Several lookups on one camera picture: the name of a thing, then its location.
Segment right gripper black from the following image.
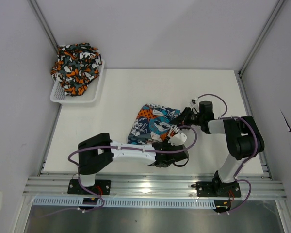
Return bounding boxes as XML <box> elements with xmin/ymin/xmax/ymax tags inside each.
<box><xmin>170</xmin><ymin>107</ymin><xmax>204</xmax><ymax>130</ymax></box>

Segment blue orange patterned shorts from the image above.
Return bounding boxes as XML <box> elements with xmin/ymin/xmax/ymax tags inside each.
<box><xmin>127</xmin><ymin>103</ymin><xmax>181</xmax><ymax>145</ymax></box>

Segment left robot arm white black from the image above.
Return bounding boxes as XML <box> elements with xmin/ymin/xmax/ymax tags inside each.
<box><xmin>78</xmin><ymin>133</ymin><xmax>189</xmax><ymax>194</ymax></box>

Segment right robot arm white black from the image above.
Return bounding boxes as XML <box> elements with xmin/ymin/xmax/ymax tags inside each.
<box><xmin>171</xmin><ymin>101</ymin><xmax>265</xmax><ymax>197</ymax></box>

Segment black orange camouflage shorts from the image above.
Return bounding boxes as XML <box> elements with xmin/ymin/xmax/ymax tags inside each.
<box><xmin>50</xmin><ymin>43</ymin><xmax>102</xmax><ymax>97</ymax></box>

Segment white plastic basket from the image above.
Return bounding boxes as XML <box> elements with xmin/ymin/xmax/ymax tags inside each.
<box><xmin>50</xmin><ymin>59</ymin><xmax>105</xmax><ymax>105</ymax></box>

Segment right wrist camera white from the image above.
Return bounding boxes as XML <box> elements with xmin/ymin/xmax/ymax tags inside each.
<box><xmin>189</xmin><ymin>97</ymin><xmax>199</xmax><ymax>108</ymax></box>

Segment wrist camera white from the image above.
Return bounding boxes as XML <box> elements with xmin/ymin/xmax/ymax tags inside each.
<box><xmin>167</xmin><ymin>132</ymin><xmax>187</xmax><ymax>146</ymax></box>
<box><xmin>189</xmin><ymin>97</ymin><xmax>199</xmax><ymax>108</ymax></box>

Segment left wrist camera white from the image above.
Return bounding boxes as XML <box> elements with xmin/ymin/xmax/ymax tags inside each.
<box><xmin>167</xmin><ymin>132</ymin><xmax>187</xmax><ymax>146</ymax></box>

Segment white slotted cable duct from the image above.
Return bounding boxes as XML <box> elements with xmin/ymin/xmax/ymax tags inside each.
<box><xmin>32</xmin><ymin>196</ymin><xmax>229</xmax><ymax>209</ymax></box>

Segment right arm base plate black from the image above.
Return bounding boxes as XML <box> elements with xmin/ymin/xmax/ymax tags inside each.
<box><xmin>191</xmin><ymin>181</ymin><xmax>241</xmax><ymax>198</ymax></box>

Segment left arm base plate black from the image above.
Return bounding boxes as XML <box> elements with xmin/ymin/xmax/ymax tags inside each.
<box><xmin>67</xmin><ymin>179</ymin><xmax>111</xmax><ymax>195</ymax></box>

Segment right side aluminium rail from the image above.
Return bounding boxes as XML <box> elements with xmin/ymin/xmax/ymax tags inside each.
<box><xmin>235</xmin><ymin>71</ymin><xmax>274</xmax><ymax>181</ymax></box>

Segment aluminium mounting rail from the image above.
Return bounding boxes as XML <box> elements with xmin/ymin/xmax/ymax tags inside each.
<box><xmin>23</xmin><ymin>174</ymin><xmax>287</xmax><ymax>200</ymax></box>

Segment right aluminium frame post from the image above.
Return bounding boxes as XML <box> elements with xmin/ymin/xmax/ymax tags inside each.
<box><xmin>238</xmin><ymin>0</ymin><xmax>288</xmax><ymax>78</ymax></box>

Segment aluminium frame post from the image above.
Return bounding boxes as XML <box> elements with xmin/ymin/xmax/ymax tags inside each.
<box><xmin>28</xmin><ymin>0</ymin><xmax>58</xmax><ymax>51</ymax></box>
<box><xmin>238</xmin><ymin>0</ymin><xmax>288</xmax><ymax>78</ymax></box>

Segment left aluminium frame post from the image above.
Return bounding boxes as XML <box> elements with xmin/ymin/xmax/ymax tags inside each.
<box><xmin>28</xmin><ymin>0</ymin><xmax>58</xmax><ymax>51</ymax></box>

